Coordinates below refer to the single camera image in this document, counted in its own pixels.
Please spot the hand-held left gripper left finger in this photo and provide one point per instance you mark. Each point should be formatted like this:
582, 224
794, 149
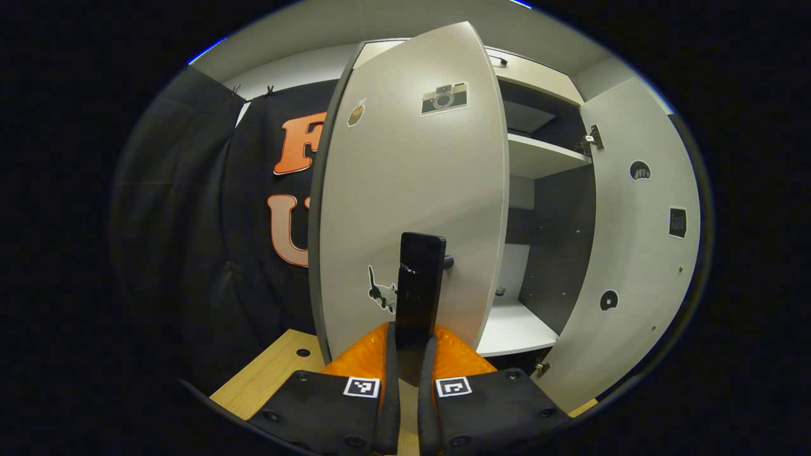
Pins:
391, 392

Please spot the beige cabinet drawer front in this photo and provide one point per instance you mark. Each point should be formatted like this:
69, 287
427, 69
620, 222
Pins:
538, 82

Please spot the metal door hinge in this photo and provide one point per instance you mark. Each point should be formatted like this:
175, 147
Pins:
594, 137
542, 368

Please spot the cabinet door with camera sticker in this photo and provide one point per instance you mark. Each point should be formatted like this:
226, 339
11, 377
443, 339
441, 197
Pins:
412, 190

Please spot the cabinet door with headphones sticker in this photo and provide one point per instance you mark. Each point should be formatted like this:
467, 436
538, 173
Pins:
633, 266

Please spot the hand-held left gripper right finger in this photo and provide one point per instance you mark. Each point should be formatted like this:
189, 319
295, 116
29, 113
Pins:
426, 405

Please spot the black backdrop cloth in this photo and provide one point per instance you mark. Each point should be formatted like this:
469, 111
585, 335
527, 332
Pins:
190, 221

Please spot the white cabinet bottom shelf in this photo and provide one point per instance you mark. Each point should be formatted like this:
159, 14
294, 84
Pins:
513, 329

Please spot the white cabinet shelf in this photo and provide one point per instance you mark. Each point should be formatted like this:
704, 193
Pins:
538, 155
513, 329

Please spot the beige double-door shoe cabinet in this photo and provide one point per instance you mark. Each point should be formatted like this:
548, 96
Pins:
557, 240

